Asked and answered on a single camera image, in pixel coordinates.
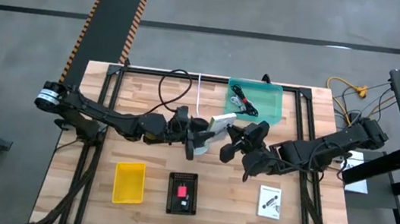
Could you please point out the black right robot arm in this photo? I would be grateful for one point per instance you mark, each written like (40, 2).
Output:
(317, 149)

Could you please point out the teal translucent plastic bin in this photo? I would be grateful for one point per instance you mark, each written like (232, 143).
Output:
(270, 101)

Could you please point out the black clamp at table edge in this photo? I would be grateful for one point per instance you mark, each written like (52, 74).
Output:
(265, 78)

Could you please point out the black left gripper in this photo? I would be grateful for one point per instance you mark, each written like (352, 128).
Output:
(179, 128)

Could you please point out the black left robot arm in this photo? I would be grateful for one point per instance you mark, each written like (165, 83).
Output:
(100, 113)

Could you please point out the small red block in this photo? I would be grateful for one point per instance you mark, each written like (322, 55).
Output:
(182, 191)

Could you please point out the yellow plastic basket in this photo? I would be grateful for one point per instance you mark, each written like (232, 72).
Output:
(129, 183)

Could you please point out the black ramp with hazard stripes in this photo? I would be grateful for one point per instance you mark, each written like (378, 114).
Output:
(115, 21)

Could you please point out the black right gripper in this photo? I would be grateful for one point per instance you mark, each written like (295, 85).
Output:
(254, 136)

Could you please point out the white instruction card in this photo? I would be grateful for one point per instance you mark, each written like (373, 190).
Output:
(266, 193)

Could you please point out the white paper sheet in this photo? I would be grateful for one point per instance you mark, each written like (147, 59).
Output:
(357, 185)

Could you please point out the small black charger plug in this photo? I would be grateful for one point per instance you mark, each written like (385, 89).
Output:
(184, 205)

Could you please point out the black slotted plastic basket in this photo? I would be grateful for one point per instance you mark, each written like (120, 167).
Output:
(193, 193)

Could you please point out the black table clamp knob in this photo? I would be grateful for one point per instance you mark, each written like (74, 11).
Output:
(127, 61)

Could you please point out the black stand leg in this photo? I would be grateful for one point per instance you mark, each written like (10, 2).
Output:
(377, 166)

